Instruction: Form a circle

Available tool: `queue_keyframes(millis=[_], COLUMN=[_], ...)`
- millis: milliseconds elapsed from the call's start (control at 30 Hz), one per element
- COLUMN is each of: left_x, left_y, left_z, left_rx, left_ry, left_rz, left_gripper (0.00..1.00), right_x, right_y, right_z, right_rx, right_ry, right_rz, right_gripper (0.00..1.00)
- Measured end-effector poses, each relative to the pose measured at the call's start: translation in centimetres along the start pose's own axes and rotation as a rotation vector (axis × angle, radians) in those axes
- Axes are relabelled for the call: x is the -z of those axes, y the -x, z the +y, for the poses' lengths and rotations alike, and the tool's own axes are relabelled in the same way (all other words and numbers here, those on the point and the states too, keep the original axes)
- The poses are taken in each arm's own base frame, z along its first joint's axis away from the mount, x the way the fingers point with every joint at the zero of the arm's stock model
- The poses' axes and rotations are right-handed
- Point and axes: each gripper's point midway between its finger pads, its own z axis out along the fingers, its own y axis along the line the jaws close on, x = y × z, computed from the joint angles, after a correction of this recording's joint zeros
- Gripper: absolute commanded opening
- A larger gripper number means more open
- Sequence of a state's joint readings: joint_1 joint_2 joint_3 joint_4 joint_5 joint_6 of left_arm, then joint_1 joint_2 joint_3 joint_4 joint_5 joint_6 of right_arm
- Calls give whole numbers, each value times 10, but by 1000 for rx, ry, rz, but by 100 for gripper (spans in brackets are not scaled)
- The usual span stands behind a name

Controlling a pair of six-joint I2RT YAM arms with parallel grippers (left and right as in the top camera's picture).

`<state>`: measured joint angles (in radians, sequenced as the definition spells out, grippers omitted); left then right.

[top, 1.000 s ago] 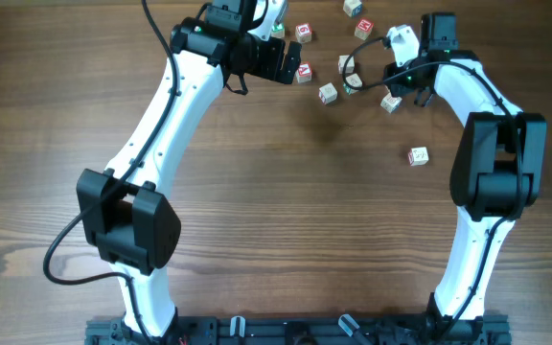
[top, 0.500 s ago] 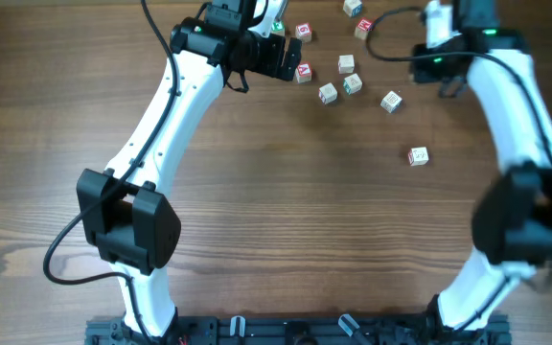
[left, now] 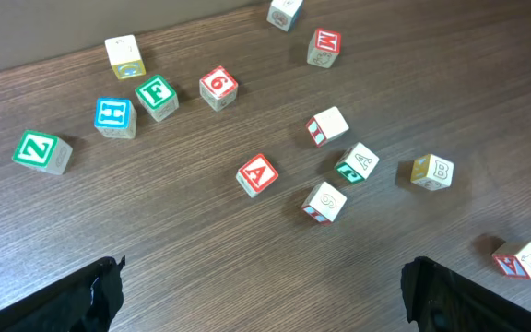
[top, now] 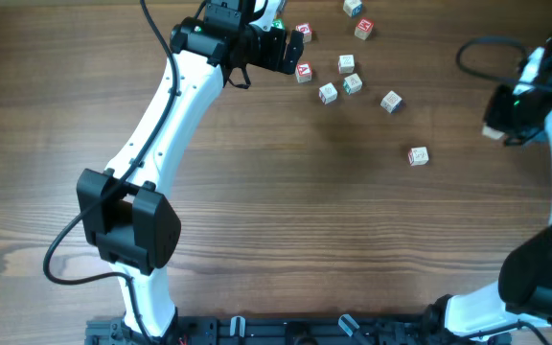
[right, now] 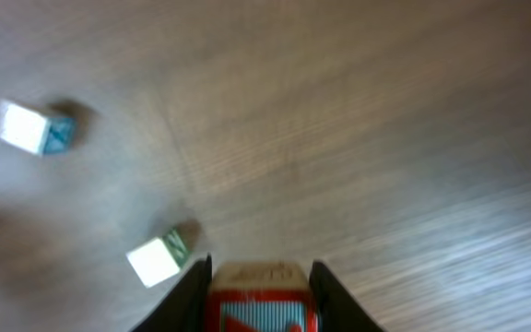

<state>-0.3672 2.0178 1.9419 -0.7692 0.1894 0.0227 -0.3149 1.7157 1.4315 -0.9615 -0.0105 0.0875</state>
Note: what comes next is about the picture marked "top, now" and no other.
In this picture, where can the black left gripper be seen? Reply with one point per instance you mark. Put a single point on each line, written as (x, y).
(279, 50)

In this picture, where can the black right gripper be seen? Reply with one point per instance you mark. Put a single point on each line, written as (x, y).
(498, 113)

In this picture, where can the red edged plain block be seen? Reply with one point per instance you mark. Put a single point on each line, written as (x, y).
(346, 64)

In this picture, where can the plain red trimmed block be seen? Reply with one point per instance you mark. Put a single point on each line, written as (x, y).
(327, 93)

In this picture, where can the plain wooden picture block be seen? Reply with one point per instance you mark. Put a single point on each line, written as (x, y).
(418, 156)

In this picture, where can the red Y letter block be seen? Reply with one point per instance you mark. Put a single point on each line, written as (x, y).
(492, 133)

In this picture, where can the green edged plain block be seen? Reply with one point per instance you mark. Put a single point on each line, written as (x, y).
(352, 84)

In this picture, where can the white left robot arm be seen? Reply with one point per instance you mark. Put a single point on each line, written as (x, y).
(125, 210)

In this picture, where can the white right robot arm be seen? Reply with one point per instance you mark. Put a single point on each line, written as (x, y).
(521, 297)

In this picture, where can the red A letter block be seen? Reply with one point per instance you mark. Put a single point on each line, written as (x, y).
(303, 72)

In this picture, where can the red 6 number block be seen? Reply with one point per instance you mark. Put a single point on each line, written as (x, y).
(306, 30)

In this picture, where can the green F letter block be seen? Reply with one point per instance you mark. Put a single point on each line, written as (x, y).
(278, 23)

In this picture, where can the blue white corner block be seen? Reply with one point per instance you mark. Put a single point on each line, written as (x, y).
(352, 7)

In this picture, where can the red M letter block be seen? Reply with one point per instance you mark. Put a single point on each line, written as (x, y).
(364, 28)

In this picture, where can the plain B letter block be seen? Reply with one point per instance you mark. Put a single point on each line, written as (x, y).
(391, 101)

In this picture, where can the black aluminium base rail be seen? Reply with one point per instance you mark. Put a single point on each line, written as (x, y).
(345, 330)

